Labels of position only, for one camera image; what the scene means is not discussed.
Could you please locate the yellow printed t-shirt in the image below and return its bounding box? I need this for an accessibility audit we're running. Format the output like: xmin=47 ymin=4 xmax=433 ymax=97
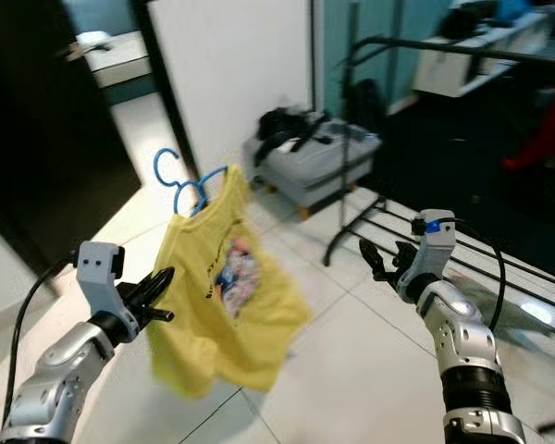
xmin=146 ymin=165 xmax=314 ymax=399

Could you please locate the blue plastic hanger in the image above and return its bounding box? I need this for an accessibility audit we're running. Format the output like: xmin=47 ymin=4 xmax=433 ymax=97
xmin=153 ymin=148 xmax=228 ymax=218

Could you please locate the grey padded ottoman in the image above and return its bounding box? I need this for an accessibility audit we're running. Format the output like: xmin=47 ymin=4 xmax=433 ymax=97
xmin=254 ymin=125 xmax=385 ymax=221

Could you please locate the black hair straightener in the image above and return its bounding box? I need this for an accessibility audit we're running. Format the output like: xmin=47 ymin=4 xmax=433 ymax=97
xmin=291 ymin=116 xmax=332 ymax=154

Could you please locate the black backpack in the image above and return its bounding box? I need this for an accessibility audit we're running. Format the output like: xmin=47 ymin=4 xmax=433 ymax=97
xmin=347 ymin=79 xmax=389 ymax=135

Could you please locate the dark wooden door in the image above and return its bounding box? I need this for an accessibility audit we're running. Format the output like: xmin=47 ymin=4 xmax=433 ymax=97
xmin=0 ymin=0 xmax=142 ymax=278

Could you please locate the white shelf unit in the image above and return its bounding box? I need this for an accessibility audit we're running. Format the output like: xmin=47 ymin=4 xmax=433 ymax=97
xmin=412 ymin=7 xmax=555 ymax=98

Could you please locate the red blanket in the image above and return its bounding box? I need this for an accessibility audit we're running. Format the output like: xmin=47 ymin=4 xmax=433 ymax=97
xmin=502 ymin=79 xmax=555 ymax=172

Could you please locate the black metal clothes rack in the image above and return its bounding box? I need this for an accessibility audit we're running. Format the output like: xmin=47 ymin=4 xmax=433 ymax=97
xmin=322 ymin=5 xmax=555 ymax=320

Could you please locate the black duffel bag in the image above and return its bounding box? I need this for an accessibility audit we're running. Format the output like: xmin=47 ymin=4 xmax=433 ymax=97
xmin=439 ymin=5 xmax=496 ymax=40

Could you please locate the blue bag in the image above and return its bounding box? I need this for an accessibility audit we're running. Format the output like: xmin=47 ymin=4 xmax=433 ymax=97
xmin=495 ymin=0 xmax=533 ymax=24

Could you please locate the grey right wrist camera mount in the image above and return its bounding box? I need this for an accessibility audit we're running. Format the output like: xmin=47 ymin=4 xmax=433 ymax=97
xmin=411 ymin=209 xmax=457 ymax=278

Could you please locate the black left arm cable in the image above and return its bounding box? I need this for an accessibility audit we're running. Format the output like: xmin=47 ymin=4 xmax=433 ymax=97
xmin=14 ymin=257 xmax=82 ymax=408

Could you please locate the black strapped bag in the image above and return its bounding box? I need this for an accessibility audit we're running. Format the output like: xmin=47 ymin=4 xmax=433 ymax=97
xmin=256 ymin=106 xmax=325 ymax=158

